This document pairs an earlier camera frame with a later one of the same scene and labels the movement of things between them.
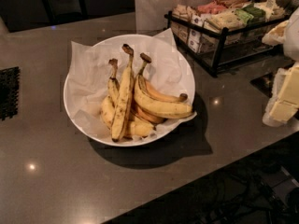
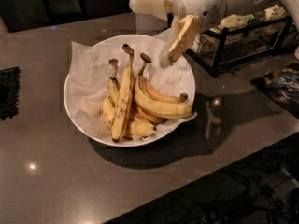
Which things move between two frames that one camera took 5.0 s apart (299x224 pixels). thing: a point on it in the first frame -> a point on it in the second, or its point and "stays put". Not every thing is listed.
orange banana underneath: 153,119 stays put
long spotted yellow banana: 123,103 stays put
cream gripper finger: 284,100 -> 203,6
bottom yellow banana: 134,127 stays put
